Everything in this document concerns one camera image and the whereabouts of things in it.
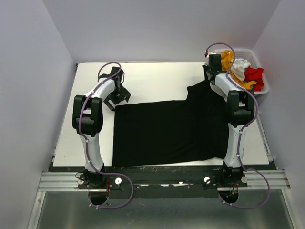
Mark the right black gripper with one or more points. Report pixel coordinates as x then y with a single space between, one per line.
205 67

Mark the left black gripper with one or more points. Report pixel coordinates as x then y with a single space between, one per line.
124 95

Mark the black t shirt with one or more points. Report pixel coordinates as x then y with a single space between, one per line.
167 132

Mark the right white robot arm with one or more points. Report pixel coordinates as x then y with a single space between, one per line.
239 112

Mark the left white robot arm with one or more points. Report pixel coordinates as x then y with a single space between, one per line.
87 120

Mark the yellow t shirt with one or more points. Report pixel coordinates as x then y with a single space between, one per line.
226 60

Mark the white t shirt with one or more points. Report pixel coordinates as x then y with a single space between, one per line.
238 68

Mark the red t shirt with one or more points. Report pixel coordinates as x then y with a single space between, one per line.
254 75

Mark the white plastic laundry basket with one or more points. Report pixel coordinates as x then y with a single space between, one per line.
252 59

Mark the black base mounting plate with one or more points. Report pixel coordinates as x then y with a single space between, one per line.
161 181

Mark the aluminium frame rail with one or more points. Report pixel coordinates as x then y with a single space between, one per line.
60 204

